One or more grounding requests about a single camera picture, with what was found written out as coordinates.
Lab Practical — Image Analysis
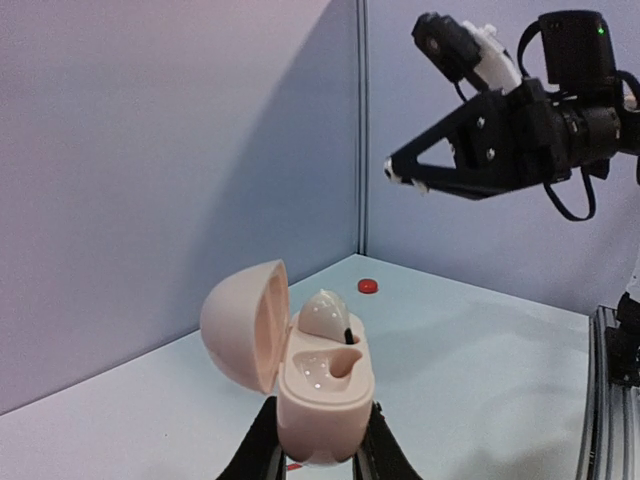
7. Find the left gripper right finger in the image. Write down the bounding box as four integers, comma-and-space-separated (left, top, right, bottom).
352, 402, 422, 480

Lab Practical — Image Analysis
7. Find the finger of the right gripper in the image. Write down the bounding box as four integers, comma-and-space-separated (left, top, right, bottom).
390, 94, 544, 200

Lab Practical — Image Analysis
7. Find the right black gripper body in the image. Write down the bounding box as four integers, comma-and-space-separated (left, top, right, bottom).
452, 78, 572, 190

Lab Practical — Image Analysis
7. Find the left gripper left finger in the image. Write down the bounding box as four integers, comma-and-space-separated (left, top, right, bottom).
217, 396, 285, 480

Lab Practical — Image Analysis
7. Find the pink charging case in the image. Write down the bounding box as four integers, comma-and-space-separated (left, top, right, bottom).
200, 260, 375, 465

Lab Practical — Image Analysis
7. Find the pink earbud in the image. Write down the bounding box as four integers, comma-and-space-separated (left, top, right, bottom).
383, 157, 430, 195
298, 289, 355, 345

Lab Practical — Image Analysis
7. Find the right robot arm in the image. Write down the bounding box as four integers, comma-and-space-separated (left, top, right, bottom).
384, 10, 639, 214

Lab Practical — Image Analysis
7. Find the red charging case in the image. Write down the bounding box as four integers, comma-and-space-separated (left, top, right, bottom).
357, 278, 379, 295

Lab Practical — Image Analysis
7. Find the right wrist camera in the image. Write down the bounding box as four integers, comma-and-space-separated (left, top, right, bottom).
412, 12, 522, 93

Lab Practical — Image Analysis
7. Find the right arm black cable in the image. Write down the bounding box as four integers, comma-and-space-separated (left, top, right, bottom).
514, 19, 640, 224

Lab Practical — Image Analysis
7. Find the front aluminium rail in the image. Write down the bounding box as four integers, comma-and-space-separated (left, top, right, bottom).
576, 306, 639, 479

